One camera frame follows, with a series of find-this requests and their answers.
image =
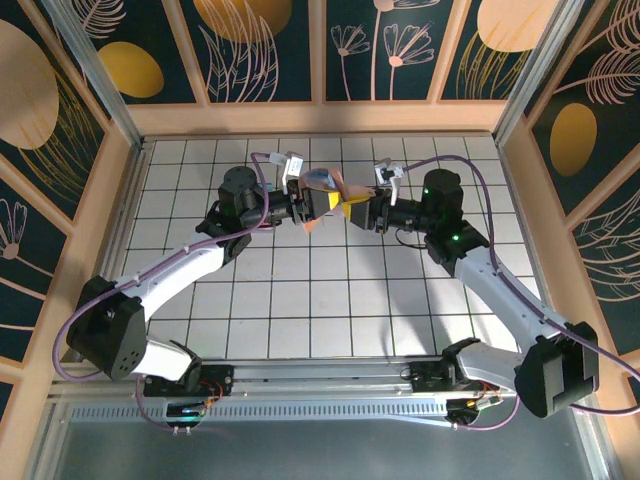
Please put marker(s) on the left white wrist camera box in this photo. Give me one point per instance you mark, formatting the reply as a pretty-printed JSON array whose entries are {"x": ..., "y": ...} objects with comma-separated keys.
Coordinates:
[{"x": 295, "y": 164}]

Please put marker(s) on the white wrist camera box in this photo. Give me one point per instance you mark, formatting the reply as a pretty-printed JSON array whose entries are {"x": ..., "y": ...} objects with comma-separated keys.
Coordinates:
[
  {"x": 387, "y": 172},
  {"x": 295, "y": 164}
]

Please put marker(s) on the aluminium side rail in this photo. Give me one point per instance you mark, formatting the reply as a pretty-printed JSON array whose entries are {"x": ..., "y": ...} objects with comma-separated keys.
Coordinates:
[{"x": 142, "y": 160}]

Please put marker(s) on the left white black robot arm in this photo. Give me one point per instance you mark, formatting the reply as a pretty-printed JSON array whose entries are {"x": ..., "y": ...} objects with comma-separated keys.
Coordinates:
[{"x": 170, "y": 272}]

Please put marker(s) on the black controller module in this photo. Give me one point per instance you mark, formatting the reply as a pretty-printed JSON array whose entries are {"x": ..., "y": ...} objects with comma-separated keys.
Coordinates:
[
  {"x": 185, "y": 412},
  {"x": 467, "y": 407}
]

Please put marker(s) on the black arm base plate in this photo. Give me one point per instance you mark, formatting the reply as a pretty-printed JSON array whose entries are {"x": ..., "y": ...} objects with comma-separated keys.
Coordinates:
[
  {"x": 220, "y": 375},
  {"x": 425, "y": 380}
]

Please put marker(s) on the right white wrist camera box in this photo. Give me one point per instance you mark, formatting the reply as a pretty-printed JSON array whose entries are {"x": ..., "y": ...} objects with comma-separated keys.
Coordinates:
[{"x": 387, "y": 172}]

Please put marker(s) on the aluminium mounting rail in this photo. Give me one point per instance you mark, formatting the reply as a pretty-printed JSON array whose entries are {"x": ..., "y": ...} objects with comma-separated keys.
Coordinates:
[{"x": 320, "y": 372}]

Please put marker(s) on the aluminium corner post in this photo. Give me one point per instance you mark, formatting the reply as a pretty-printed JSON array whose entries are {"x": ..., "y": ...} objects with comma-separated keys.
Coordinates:
[
  {"x": 95, "y": 75},
  {"x": 531, "y": 75}
]

